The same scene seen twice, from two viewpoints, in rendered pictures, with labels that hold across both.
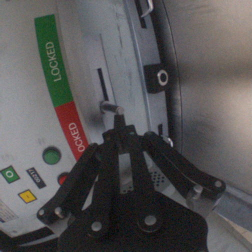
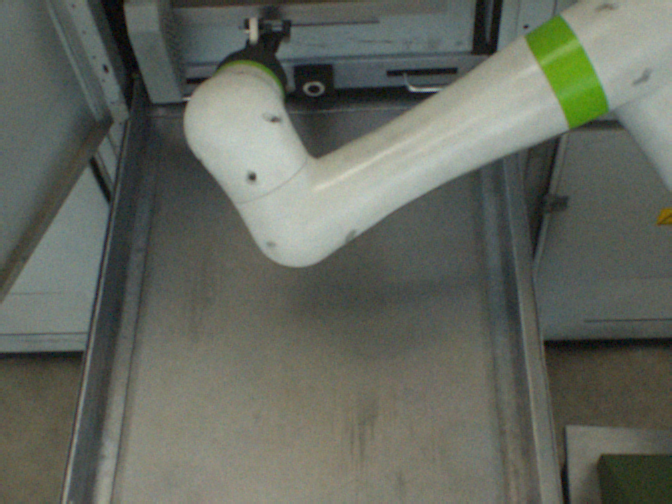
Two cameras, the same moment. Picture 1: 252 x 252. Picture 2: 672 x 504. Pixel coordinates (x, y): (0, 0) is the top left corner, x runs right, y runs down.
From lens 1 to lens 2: 1.17 m
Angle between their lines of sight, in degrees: 35
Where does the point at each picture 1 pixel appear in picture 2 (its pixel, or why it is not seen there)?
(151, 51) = (351, 77)
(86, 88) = (315, 12)
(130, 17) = (402, 59)
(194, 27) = not seen: hidden behind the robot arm
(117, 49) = (356, 36)
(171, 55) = (345, 105)
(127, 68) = (331, 44)
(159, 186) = (179, 79)
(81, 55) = (348, 13)
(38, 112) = not seen: outside the picture
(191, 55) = (342, 130)
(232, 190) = (145, 208)
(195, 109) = not seen: hidden behind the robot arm
